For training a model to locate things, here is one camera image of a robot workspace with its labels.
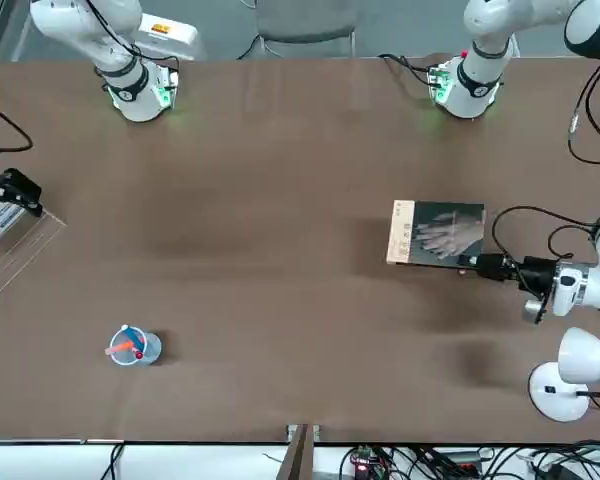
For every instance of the white desk lamp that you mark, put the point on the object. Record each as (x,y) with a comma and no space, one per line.
(555,395)

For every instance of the blue marker pen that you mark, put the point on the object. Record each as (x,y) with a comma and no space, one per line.
(137,340)

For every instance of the clear acrylic storage rack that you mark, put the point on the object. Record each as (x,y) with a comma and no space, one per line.
(25,250)

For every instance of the orange marker pen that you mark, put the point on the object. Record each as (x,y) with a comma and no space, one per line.
(120,346)

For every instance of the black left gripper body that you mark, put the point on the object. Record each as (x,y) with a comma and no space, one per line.
(535,275)

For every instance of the white box yellow label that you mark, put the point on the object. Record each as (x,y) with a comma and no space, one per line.
(175,35)

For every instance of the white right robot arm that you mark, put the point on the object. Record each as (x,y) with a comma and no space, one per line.
(130,85)

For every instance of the grey chair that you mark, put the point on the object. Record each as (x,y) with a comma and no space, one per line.
(305,20)

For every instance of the small electronics board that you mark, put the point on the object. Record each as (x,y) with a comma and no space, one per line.
(362,457)

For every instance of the white book with print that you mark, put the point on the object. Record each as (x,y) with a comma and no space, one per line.
(0,225)

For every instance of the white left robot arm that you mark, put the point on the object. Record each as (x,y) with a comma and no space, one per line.
(475,85)

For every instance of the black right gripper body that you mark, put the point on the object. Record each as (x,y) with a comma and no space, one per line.
(15,187)

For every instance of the book with hands cover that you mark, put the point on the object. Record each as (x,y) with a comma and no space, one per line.
(445,235)

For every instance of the clear plastic pen cup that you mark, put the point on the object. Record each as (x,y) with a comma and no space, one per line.
(150,350)

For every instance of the aluminium divider post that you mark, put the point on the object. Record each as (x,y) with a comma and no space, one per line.
(300,455)

